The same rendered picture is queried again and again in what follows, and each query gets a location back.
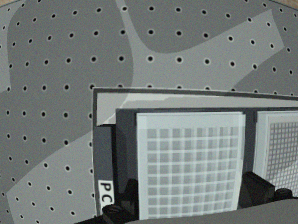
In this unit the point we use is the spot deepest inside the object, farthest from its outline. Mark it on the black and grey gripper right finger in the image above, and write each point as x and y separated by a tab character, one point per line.
257	191

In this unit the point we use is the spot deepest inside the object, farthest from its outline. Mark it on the dark grey plate carrier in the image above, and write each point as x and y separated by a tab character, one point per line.
116	145

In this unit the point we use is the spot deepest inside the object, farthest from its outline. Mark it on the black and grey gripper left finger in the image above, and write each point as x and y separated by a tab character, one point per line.
117	214

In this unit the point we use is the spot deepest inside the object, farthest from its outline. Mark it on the grey well plate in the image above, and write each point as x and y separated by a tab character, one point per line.
276	149

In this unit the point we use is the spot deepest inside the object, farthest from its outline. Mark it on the white well plate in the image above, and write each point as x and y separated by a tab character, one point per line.
199	133

